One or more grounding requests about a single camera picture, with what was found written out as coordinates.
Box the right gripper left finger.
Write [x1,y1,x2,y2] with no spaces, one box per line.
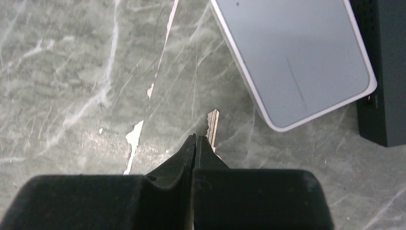
[0,134,196,230]

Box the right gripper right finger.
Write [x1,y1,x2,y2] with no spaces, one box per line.
[192,136,334,230]

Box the white rectangular box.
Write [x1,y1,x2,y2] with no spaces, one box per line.
[211,0,377,132]

